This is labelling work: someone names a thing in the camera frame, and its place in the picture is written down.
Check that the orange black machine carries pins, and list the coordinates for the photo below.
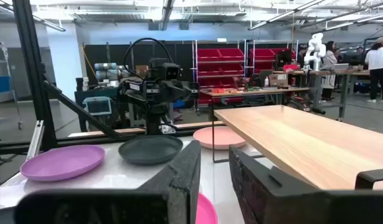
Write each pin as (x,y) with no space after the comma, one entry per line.
(300,104)

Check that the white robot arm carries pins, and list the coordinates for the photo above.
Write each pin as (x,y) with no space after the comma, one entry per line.
(315,46)

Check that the light pink plate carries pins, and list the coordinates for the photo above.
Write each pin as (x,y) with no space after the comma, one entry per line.
(227,138)

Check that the red bin storage rack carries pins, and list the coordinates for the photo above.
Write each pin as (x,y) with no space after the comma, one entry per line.
(261,54)
(219,56)

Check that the hot pink plate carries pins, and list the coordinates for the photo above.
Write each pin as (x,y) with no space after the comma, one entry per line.
(205,211)

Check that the purple plate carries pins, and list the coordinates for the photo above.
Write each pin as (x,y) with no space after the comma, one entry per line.
(62,161)

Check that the wooden shelf with black legs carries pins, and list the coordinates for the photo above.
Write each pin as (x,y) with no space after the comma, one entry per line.
(303,140)

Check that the long wooden top workbench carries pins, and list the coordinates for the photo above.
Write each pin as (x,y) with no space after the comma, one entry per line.
(350,72)

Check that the small orange tray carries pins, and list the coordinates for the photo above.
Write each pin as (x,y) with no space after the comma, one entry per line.
(218,91)

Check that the cardboard box with label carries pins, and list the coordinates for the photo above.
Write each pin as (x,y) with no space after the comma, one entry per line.
(278,80)

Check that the blue bin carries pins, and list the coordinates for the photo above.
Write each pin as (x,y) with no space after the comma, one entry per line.
(178,104)

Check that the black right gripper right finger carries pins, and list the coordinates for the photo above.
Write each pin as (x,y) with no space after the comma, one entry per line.
(272,199)

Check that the small cardboard box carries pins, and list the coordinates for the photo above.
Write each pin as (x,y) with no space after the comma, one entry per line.
(142,71)

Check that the white bottle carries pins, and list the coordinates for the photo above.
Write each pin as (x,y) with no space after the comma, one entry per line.
(266,82)

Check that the person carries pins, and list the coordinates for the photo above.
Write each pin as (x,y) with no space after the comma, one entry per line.
(329,59)
(378,62)
(301,56)

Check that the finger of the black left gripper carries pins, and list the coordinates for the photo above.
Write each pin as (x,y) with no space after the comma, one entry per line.
(185,90)
(133,91)

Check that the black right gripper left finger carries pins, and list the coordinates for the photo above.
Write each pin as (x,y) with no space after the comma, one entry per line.
(166,199)

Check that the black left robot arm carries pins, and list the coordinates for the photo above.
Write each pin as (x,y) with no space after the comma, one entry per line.
(154,121)

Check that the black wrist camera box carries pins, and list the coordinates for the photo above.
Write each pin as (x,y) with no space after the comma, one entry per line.
(172,71)

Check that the silver aluminium bar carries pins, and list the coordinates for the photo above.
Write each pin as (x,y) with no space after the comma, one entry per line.
(35,140)

